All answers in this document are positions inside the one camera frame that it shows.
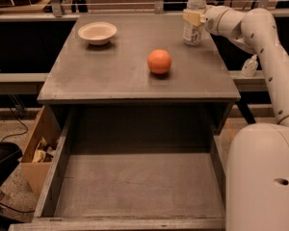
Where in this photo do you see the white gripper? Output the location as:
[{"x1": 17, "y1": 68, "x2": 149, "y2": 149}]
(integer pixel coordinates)
[{"x1": 183, "y1": 6, "x2": 245, "y2": 38}]

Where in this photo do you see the clear plastic water bottle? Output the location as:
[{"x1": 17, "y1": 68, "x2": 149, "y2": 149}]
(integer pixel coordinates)
[{"x1": 183, "y1": 0, "x2": 207, "y2": 46}]

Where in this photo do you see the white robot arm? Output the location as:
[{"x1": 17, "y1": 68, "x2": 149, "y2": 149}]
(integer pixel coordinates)
[{"x1": 183, "y1": 6, "x2": 289, "y2": 231}]

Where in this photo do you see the small sanitizer pump bottle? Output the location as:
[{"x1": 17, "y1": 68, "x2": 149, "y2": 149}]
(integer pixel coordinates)
[{"x1": 241, "y1": 55, "x2": 258, "y2": 77}]

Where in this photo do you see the open grey top drawer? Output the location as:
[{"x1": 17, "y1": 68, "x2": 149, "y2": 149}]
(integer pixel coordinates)
[{"x1": 8, "y1": 104, "x2": 229, "y2": 231}]

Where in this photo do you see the orange ball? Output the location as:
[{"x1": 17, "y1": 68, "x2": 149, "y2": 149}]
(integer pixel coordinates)
[{"x1": 147, "y1": 49, "x2": 171, "y2": 74}]

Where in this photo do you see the grey cabinet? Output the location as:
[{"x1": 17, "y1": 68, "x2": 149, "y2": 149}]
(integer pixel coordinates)
[{"x1": 37, "y1": 13, "x2": 242, "y2": 137}]

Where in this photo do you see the white paper bowl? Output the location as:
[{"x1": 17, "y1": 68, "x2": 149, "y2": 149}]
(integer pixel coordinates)
[{"x1": 78, "y1": 22, "x2": 118, "y2": 46}]

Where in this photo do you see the cardboard box with scraps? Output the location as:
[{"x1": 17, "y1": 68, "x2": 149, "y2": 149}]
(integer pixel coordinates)
[{"x1": 21, "y1": 106, "x2": 62, "y2": 195}]

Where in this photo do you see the black chair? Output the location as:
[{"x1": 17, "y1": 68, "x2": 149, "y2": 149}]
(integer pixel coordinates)
[{"x1": 0, "y1": 141, "x2": 22, "y2": 187}]

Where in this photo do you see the grey bench rail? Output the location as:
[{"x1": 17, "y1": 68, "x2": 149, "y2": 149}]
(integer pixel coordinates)
[{"x1": 0, "y1": 70, "x2": 267, "y2": 95}]

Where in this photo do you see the black floor cable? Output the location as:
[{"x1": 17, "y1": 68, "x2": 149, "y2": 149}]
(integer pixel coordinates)
[{"x1": 0, "y1": 106, "x2": 30, "y2": 143}]

